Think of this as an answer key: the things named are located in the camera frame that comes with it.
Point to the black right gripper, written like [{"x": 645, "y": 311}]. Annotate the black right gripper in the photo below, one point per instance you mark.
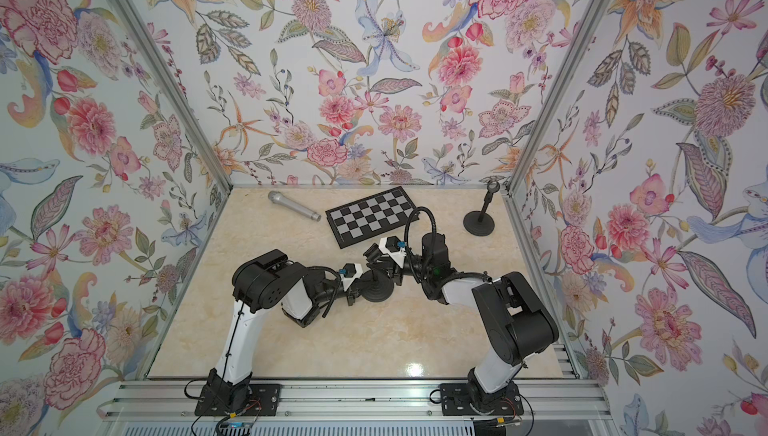
[{"x": 396, "y": 273}]

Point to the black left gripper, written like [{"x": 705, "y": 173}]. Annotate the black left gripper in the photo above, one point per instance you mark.
[{"x": 352, "y": 292}]

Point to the black round disc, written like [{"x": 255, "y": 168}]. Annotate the black round disc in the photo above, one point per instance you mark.
[{"x": 374, "y": 294}]

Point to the black round stand base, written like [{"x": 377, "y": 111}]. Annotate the black round stand base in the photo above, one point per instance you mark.
[{"x": 478, "y": 223}]

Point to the black microphone stand pole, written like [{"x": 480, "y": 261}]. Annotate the black microphone stand pole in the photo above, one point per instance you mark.
[{"x": 487, "y": 201}]

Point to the black microphone clip holder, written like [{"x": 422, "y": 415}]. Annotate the black microphone clip holder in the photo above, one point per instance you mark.
[{"x": 493, "y": 186}]

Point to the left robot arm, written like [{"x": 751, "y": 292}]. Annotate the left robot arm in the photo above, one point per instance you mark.
[{"x": 259, "y": 285}]

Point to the silver handheld microphone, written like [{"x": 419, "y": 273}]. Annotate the silver handheld microphone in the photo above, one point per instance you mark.
[{"x": 282, "y": 200}]

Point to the black white chessboard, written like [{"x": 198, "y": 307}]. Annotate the black white chessboard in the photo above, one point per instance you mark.
[{"x": 370, "y": 216}]

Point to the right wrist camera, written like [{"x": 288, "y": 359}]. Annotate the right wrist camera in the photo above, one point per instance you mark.
[{"x": 396, "y": 248}]

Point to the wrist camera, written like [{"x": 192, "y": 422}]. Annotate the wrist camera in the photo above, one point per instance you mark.
[
  {"x": 349, "y": 273},
  {"x": 396, "y": 248}
]

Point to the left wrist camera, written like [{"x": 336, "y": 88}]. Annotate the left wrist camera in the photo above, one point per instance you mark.
[{"x": 349, "y": 273}]

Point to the aluminium front rail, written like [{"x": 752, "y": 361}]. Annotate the aluminium front rail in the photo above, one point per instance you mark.
[{"x": 356, "y": 407}]

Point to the right aluminium corner post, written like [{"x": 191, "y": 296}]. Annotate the right aluminium corner post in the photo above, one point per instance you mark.
[{"x": 561, "y": 82}]

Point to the aluminium corner post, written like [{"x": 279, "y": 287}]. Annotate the aluminium corner post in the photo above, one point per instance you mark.
[
  {"x": 138, "y": 31},
  {"x": 561, "y": 82}
]

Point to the left aluminium corner post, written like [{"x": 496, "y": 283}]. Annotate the left aluminium corner post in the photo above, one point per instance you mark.
[{"x": 138, "y": 31}]

